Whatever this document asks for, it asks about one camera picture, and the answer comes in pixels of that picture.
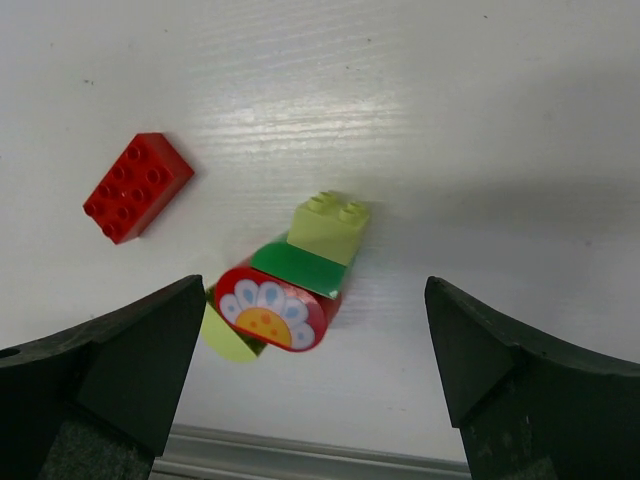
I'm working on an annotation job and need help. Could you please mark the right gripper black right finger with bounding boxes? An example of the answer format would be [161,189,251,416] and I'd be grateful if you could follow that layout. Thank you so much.
[425,277,639,479]

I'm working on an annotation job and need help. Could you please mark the red 2x4 lego brick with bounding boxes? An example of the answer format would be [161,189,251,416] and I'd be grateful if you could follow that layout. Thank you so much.
[83,132,194,245]

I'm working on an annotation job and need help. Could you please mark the aluminium table rail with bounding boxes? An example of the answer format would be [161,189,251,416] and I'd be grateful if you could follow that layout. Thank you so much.
[151,425,471,479]

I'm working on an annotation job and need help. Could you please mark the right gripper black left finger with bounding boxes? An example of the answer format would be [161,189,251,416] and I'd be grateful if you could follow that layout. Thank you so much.
[1,275,206,479]

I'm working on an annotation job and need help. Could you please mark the green and lime lego block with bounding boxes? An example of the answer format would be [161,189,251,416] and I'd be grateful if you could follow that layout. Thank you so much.
[250,192,370,299]

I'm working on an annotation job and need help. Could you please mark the red flower print lego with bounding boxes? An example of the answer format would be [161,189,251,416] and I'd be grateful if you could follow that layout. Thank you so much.
[212,261,342,353]

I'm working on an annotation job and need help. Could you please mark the lime small lego piece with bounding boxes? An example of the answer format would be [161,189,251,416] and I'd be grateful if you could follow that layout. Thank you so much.
[201,285,267,363]

